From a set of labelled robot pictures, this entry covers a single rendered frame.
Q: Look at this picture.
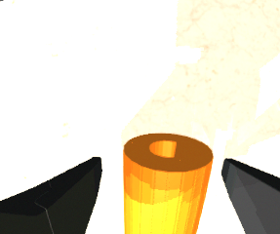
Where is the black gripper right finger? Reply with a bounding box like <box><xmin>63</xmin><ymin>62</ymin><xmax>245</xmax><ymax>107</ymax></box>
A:
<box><xmin>221</xmin><ymin>159</ymin><xmax>280</xmax><ymax>234</ymax></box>

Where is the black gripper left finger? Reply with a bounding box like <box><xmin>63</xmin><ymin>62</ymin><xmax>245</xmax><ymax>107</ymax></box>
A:
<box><xmin>0</xmin><ymin>156</ymin><xmax>103</xmax><ymax>234</ymax></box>

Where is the orange knob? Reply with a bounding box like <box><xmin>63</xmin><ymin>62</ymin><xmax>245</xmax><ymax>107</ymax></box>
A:
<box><xmin>123</xmin><ymin>133</ymin><xmax>214</xmax><ymax>234</ymax></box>

